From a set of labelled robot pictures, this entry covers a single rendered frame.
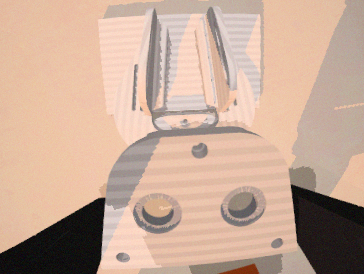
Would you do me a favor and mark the grey metal plate with two holes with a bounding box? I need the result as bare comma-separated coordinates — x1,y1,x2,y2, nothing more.
101,126,298,270

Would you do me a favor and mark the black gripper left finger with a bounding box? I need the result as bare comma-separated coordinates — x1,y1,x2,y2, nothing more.
0,197,105,274

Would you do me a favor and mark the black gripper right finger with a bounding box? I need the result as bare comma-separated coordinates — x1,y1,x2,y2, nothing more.
291,183,364,274

